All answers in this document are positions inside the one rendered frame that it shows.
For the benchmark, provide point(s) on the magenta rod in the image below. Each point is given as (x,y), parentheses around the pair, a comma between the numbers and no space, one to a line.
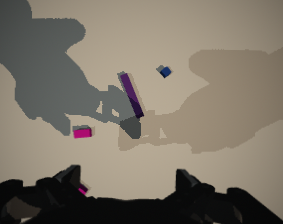
(83,189)
(82,133)

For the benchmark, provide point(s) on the purple rod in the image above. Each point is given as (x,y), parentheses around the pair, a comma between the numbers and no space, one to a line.
(132,96)

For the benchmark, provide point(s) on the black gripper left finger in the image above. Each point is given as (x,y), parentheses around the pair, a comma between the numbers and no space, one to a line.
(53,192)

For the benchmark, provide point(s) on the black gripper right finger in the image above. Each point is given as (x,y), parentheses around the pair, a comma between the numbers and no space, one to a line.
(220,208)

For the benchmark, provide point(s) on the small dark blue block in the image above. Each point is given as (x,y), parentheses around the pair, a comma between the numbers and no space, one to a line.
(165,72)

